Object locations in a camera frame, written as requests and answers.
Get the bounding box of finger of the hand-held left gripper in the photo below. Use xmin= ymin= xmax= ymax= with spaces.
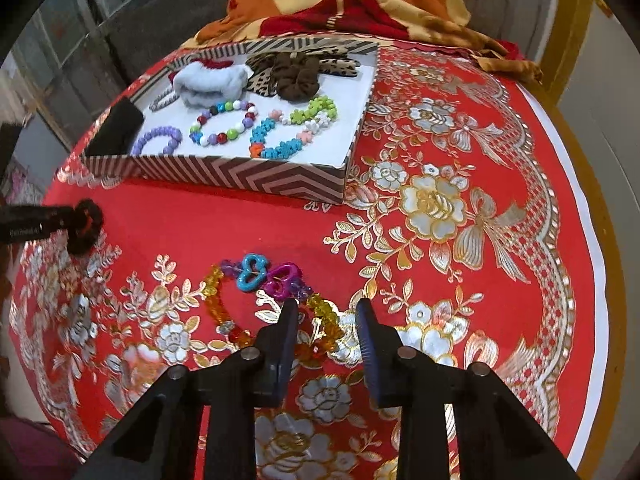
xmin=47 ymin=203 xmax=86 ymax=234

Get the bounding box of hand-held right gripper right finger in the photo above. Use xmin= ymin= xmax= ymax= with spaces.
xmin=356 ymin=298 xmax=582 ymax=480

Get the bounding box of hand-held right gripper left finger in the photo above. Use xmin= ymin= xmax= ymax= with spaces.
xmin=74 ymin=299 xmax=300 ymax=480

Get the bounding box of black scrunchie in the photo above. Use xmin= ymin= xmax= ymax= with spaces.
xmin=65 ymin=198 xmax=105 ymax=257

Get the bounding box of crystal bracelet with heart beads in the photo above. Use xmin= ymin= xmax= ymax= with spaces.
xmin=202 ymin=253 xmax=347 ymax=362

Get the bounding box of grey furry hair band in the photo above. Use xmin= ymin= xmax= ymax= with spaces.
xmin=148 ymin=85 xmax=181 ymax=113

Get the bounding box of striped cardboard box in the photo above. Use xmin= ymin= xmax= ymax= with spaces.
xmin=80 ymin=35 xmax=380 ymax=206

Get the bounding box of multicolour round bead bracelet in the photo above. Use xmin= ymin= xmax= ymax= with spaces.
xmin=189 ymin=99 xmax=259 ymax=147

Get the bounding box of white fluffy scrunchie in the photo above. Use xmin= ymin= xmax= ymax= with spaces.
xmin=168 ymin=58 xmax=249 ymax=110

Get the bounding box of leopard print scrunchie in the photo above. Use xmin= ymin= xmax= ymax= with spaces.
xmin=243 ymin=43 xmax=362 ymax=99

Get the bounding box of black folded cloth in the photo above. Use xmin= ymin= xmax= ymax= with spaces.
xmin=85 ymin=99 xmax=145 ymax=157

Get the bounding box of red floral tablecloth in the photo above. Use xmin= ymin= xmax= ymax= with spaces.
xmin=7 ymin=41 xmax=602 ymax=480

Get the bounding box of grey window grille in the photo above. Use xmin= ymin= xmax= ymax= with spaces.
xmin=10 ymin=0 xmax=237 ymax=161

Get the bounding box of person's maroon clothing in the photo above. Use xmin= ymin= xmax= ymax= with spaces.
xmin=0 ymin=400 xmax=82 ymax=480

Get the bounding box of white table underlay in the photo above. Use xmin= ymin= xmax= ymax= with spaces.
xmin=514 ymin=82 xmax=603 ymax=467

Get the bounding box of brown scrunchie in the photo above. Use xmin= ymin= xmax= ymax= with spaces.
xmin=269 ymin=52 xmax=326 ymax=101

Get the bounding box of orange red blanket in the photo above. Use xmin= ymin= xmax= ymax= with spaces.
xmin=192 ymin=0 xmax=544 ymax=84

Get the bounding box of purple bead bracelet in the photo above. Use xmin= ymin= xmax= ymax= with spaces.
xmin=130 ymin=125 xmax=184 ymax=157

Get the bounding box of turquoise flower bead bracelet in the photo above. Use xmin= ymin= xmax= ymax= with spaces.
xmin=247 ymin=109 xmax=314 ymax=160

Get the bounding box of green white flower bracelet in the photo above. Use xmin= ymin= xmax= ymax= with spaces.
xmin=279 ymin=94 xmax=339 ymax=129

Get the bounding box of yellow wooden door frame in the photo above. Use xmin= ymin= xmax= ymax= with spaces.
xmin=539 ymin=0 xmax=597 ymax=107

